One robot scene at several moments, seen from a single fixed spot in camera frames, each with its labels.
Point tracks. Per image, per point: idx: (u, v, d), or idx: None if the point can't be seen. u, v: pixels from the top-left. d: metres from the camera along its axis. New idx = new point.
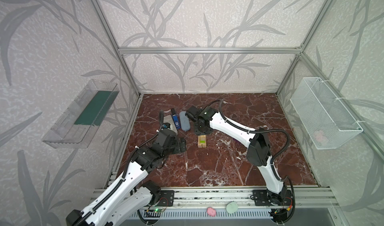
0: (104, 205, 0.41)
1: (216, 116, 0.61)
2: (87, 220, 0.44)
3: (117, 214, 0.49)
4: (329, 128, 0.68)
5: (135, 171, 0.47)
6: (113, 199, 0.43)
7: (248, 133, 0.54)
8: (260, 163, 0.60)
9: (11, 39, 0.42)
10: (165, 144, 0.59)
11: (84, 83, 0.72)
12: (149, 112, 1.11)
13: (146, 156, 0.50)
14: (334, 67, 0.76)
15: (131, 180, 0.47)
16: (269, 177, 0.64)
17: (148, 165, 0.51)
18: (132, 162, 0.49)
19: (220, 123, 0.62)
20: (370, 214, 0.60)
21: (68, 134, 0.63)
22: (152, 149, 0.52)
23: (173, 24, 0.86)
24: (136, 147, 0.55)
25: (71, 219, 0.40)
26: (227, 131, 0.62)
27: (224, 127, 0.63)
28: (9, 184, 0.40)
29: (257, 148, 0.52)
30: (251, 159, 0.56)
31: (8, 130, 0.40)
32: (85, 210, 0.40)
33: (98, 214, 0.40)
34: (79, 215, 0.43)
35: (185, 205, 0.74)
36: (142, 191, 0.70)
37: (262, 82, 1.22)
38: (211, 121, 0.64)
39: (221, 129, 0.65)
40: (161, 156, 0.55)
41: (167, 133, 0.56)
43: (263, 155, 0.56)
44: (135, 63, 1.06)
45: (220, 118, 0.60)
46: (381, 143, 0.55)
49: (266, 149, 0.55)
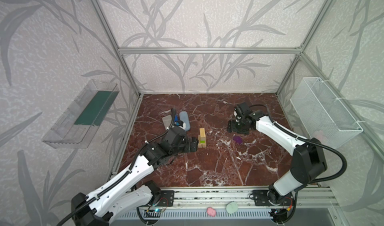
0: (108, 193, 0.42)
1: (263, 118, 0.60)
2: (90, 205, 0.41)
3: (118, 206, 0.49)
4: (329, 128, 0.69)
5: (142, 165, 0.48)
6: (117, 189, 0.43)
7: (296, 139, 0.48)
8: (306, 179, 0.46)
9: (11, 39, 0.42)
10: (173, 142, 0.58)
11: (83, 82, 0.72)
12: (149, 112, 1.11)
13: (154, 152, 0.51)
14: (334, 67, 0.76)
15: (137, 173, 0.48)
16: (291, 185, 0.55)
17: (155, 161, 0.51)
18: (141, 155, 0.49)
19: (267, 125, 0.58)
20: (371, 214, 0.60)
21: (68, 134, 0.63)
22: (161, 146, 0.52)
23: (173, 23, 0.86)
24: (146, 142, 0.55)
25: (75, 203, 0.41)
26: (275, 134, 0.56)
27: (270, 129, 0.58)
28: (9, 184, 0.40)
29: (306, 158, 0.46)
30: (296, 172, 0.49)
31: (8, 130, 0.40)
32: (90, 195, 0.41)
33: (101, 201, 0.40)
34: (84, 199, 0.44)
35: (185, 205, 0.74)
36: (144, 189, 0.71)
37: (262, 82, 1.22)
38: (258, 121, 0.62)
39: (266, 132, 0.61)
40: (169, 154, 0.55)
41: (177, 131, 0.55)
43: (312, 171, 0.47)
44: (135, 63, 1.06)
45: (267, 121, 0.58)
46: (381, 143, 0.55)
49: (319, 166, 0.48)
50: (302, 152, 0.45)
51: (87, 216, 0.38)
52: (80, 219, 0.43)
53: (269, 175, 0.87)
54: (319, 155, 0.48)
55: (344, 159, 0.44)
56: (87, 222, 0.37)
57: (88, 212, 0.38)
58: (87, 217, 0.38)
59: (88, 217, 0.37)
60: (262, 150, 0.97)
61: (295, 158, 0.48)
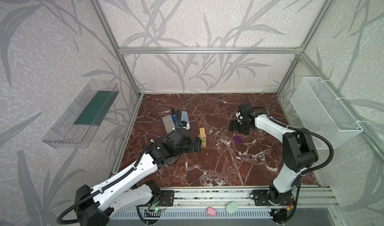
0: (112, 188, 0.42)
1: (260, 115, 0.66)
2: (94, 198, 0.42)
3: (119, 202, 0.50)
4: (329, 128, 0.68)
5: (147, 163, 0.48)
6: (121, 184, 0.44)
7: (287, 129, 0.52)
8: (296, 164, 0.50)
9: (10, 39, 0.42)
10: (179, 143, 0.59)
11: (83, 82, 0.72)
12: (149, 112, 1.11)
13: (160, 151, 0.51)
14: (334, 67, 0.76)
15: (141, 171, 0.48)
16: (287, 179, 0.60)
17: (160, 161, 0.52)
18: (145, 154, 0.50)
19: (263, 119, 0.65)
20: (371, 214, 0.60)
21: (68, 134, 0.63)
22: (166, 145, 0.53)
23: (173, 23, 0.86)
24: (151, 140, 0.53)
25: (81, 193, 0.41)
26: (269, 126, 0.62)
27: (265, 123, 0.64)
28: (9, 184, 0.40)
29: (292, 143, 0.50)
30: (287, 160, 0.53)
31: (8, 130, 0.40)
32: (95, 188, 0.42)
33: (105, 195, 0.41)
34: (88, 191, 0.45)
35: (185, 205, 0.74)
36: (145, 188, 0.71)
37: (262, 82, 1.22)
38: (256, 117, 0.68)
39: (262, 126, 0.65)
40: (173, 154, 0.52)
41: (183, 133, 0.56)
43: (301, 156, 0.50)
44: (135, 63, 1.06)
45: (264, 116, 0.64)
46: (380, 142, 0.55)
49: (308, 153, 0.50)
50: (290, 137, 0.50)
51: (90, 209, 0.38)
52: (82, 211, 0.43)
53: (269, 175, 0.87)
54: (309, 144, 0.51)
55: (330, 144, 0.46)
56: (90, 215, 0.38)
57: (92, 205, 0.39)
58: (90, 209, 0.38)
59: (91, 210, 0.38)
60: (262, 150, 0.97)
61: (285, 145, 0.52)
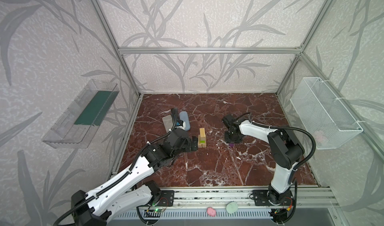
0: (107, 193, 0.42)
1: (244, 122, 0.68)
2: (89, 203, 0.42)
3: (117, 205, 0.50)
4: (329, 128, 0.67)
5: (142, 166, 0.47)
6: (116, 189, 0.44)
7: (269, 129, 0.54)
8: (286, 161, 0.51)
9: (10, 39, 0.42)
10: (175, 144, 0.56)
11: (84, 82, 0.72)
12: (149, 112, 1.11)
13: (156, 153, 0.50)
14: (334, 67, 0.76)
15: (137, 174, 0.48)
16: (283, 177, 0.61)
17: (156, 163, 0.51)
18: (141, 156, 0.49)
19: (246, 124, 0.68)
20: (371, 214, 0.60)
21: (68, 134, 0.63)
22: (163, 147, 0.52)
23: (173, 24, 0.86)
24: (147, 143, 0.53)
25: (75, 199, 0.41)
26: (253, 130, 0.65)
27: (250, 127, 0.66)
28: (9, 184, 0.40)
29: (277, 140, 0.51)
30: (277, 159, 0.55)
31: (8, 130, 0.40)
32: (89, 193, 0.41)
33: (100, 200, 0.40)
34: (83, 197, 0.45)
35: (185, 205, 0.74)
36: (144, 189, 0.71)
37: (262, 82, 1.22)
38: (240, 124, 0.71)
39: (249, 132, 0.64)
40: (170, 156, 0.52)
41: (179, 133, 0.55)
43: (289, 152, 0.51)
44: (135, 63, 1.06)
45: (247, 122, 0.67)
46: (381, 143, 0.55)
49: (295, 148, 0.52)
50: (274, 136, 0.52)
51: (85, 214, 0.38)
52: (78, 216, 0.43)
53: (269, 175, 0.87)
54: (292, 139, 0.54)
55: (311, 136, 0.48)
56: (85, 220, 0.38)
57: (86, 210, 0.38)
58: (85, 215, 0.38)
59: (86, 216, 0.38)
60: (262, 150, 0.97)
61: (270, 144, 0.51)
